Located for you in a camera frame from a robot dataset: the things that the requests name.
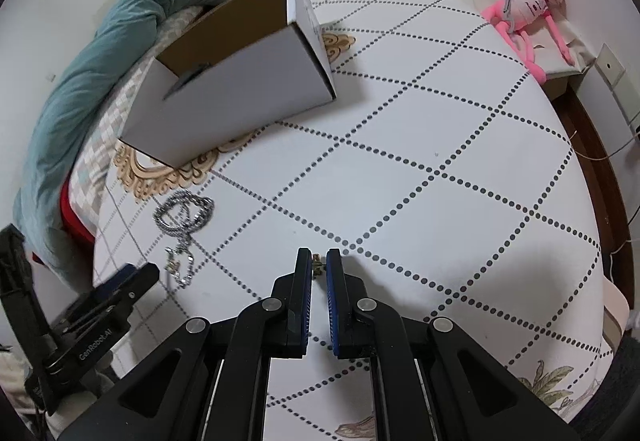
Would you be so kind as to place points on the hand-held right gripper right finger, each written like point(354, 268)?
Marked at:
point(332, 306)

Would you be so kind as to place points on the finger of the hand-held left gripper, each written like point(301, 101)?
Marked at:
point(120, 280)

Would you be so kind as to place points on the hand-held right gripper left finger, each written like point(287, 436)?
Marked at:
point(304, 306)

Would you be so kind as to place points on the small gold green earring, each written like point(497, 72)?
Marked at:
point(316, 265)

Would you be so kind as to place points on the white cardboard box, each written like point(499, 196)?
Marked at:
point(225, 111)

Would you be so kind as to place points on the red bed cloth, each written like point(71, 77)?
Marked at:
point(75, 216)

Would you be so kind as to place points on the grey checkered bed sheet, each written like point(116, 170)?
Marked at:
point(95, 161)

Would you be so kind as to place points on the light blue duvet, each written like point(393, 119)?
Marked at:
point(85, 86)

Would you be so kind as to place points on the white diamond-pattern tablecloth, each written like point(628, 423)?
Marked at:
point(425, 121)

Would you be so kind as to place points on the white plastic chair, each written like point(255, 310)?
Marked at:
point(612, 308)

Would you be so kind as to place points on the white storage box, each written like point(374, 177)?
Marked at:
point(560, 83)

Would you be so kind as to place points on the pink plush toy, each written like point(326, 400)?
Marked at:
point(530, 6)

